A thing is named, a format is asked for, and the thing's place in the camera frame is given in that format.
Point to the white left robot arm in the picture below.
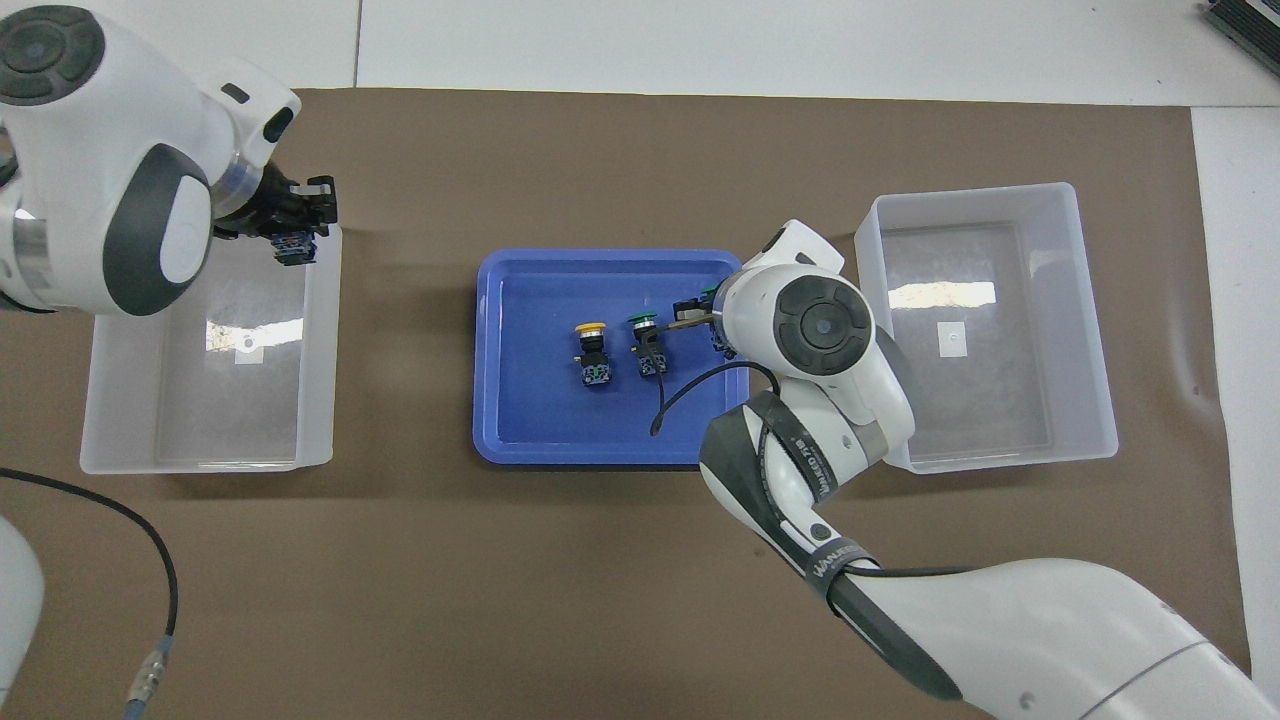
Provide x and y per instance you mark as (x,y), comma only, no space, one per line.
(100,120)

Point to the green push button switch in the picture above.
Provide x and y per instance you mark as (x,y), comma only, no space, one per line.
(709,292)
(648,350)

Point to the dark ribbed device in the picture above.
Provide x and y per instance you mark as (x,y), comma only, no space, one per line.
(1245,22)

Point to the small white sticker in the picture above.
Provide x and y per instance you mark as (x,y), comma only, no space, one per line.
(952,340)
(247,351)

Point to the blue plastic tray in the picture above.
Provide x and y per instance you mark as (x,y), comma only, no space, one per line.
(560,420)

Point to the translucent white plastic box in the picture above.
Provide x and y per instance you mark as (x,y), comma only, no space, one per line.
(980,410)
(230,420)

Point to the yellow push button switch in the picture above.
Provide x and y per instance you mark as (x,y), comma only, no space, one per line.
(594,360)
(295,248)

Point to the brown table mat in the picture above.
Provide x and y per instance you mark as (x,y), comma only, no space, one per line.
(450,570)

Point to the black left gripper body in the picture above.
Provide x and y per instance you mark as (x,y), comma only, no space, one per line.
(260,205)

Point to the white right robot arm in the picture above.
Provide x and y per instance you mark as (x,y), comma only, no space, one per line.
(830,330)

